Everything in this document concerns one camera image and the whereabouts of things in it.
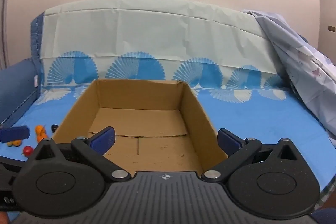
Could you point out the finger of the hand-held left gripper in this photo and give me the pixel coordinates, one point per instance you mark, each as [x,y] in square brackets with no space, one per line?
[5,174]
[14,133]

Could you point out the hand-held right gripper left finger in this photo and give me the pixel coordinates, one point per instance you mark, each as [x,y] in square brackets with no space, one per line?
[103,138]

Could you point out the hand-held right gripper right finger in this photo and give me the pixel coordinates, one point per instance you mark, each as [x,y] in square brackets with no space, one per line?
[228,141]

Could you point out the brown cardboard box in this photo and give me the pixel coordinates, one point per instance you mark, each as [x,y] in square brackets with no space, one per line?
[157,119]

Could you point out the small yellow kumquat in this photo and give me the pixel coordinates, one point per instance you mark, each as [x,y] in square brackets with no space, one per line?
[10,144]
[17,143]

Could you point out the red cherry tomato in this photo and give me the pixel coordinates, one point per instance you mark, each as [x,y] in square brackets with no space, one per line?
[27,150]

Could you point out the dark purple plum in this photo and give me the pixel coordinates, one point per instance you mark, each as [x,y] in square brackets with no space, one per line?
[54,128]

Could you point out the light floral pillow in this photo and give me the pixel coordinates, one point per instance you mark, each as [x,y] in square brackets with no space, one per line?
[302,69]

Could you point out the grey curtain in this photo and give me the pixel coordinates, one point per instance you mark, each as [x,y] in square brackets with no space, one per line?
[4,19]

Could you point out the blue fan-print sheet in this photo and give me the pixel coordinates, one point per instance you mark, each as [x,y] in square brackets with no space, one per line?
[157,35]

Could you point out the dark blue clothing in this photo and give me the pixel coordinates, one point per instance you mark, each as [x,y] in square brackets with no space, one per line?
[326,216]

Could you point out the wall switch plate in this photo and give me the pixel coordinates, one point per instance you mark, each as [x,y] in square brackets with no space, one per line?
[332,28]

